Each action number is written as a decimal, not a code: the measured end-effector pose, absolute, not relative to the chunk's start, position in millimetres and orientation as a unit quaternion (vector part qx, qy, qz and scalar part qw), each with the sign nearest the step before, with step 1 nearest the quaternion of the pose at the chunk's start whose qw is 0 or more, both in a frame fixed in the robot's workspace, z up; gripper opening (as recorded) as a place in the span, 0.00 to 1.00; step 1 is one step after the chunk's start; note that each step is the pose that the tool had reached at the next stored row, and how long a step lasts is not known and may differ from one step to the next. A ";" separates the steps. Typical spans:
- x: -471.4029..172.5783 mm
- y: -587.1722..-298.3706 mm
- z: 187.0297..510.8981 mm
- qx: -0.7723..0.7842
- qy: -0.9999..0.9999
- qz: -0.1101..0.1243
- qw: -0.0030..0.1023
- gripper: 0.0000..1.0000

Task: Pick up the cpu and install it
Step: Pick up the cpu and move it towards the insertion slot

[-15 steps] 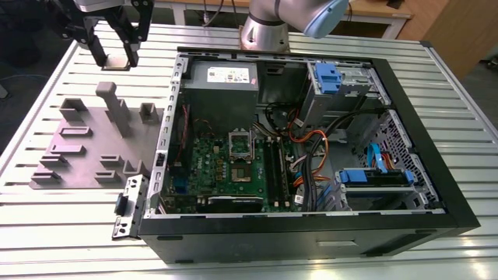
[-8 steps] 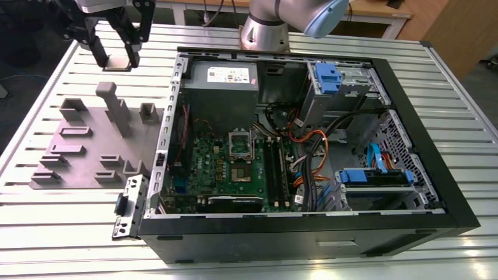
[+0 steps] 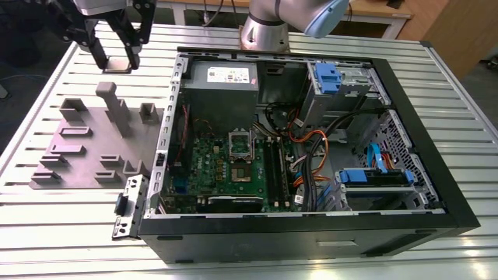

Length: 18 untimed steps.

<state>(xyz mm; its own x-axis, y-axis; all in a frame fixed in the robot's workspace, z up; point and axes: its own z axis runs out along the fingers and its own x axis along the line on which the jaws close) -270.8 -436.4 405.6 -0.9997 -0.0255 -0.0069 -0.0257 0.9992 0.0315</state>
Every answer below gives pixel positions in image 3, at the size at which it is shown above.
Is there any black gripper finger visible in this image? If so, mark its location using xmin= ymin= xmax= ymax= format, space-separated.
xmin=57 ymin=19 xmax=108 ymax=69
xmin=107 ymin=0 xmax=156 ymax=70

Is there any silver CPU chip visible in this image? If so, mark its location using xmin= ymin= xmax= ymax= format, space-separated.
xmin=101 ymin=56 xmax=132 ymax=73

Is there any CPU socket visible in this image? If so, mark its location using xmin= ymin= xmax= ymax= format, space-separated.
xmin=228 ymin=162 xmax=256 ymax=184

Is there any grey power supply unit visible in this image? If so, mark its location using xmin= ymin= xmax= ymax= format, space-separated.
xmin=180 ymin=59 xmax=260 ymax=135

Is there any grey parts rack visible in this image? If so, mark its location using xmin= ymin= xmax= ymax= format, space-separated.
xmin=29 ymin=81 xmax=167 ymax=190

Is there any metal socket cover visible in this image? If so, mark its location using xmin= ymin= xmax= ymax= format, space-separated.
xmin=227 ymin=128 xmax=256 ymax=163

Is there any green motherboard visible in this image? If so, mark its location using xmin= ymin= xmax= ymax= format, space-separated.
xmin=163 ymin=125 xmax=296 ymax=214

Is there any blue plastic drive latch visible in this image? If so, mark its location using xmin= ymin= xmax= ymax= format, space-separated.
xmin=315 ymin=62 xmax=343 ymax=95

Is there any blue video connector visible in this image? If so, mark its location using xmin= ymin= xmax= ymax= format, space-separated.
xmin=113 ymin=194 xmax=128 ymax=217

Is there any metal drive cage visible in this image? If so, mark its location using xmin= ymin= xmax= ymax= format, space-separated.
xmin=302 ymin=61 xmax=390 ymax=126

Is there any black RAM slot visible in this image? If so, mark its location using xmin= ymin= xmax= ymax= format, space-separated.
xmin=266 ymin=138 xmax=282 ymax=208
xmin=275 ymin=138 xmax=292 ymax=208

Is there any black graphics card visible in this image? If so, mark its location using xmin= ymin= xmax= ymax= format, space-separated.
xmin=196 ymin=194 xmax=266 ymax=214

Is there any wooden desk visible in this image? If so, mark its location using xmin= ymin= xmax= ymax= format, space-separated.
xmin=348 ymin=0 xmax=414 ymax=40

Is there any hard disk in blue carrier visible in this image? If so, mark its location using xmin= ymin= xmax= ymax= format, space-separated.
xmin=336 ymin=167 xmax=415 ymax=187

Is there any black PC case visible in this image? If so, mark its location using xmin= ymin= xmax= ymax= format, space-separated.
xmin=137 ymin=45 xmax=482 ymax=265

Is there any metal disk bay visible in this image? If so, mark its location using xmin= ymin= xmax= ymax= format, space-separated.
xmin=334 ymin=183 xmax=445 ymax=212

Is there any brown wooden cabinet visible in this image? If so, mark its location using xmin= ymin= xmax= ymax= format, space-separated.
xmin=396 ymin=0 xmax=498 ymax=79

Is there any black chair base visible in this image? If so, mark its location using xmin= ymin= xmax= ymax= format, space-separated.
xmin=478 ymin=52 xmax=498 ymax=71

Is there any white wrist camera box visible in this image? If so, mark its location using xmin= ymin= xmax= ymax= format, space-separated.
xmin=72 ymin=0 xmax=129 ymax=16

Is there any black cable silver plug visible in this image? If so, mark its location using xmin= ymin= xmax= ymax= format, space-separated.
xmin=200 ymin=0 xmax=214 ymax=27

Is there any orange wire bundle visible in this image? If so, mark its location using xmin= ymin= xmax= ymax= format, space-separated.
xmin=287 ymin=129 xmax=331 ymax=187

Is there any black cable bundle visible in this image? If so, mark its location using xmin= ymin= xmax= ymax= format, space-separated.
xmin=302 ymin=107 xmax=390 ymax=212

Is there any blue flat wire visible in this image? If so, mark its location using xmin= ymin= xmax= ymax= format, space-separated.
xmin=315 ymin=186 xmax=332 ymax=210
xmin=367 ymin=142 xmax=387 ymax=173

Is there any red flat wire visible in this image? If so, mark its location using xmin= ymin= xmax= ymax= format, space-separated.
xmin=382 ymin=152 xmax=396 ymax=173

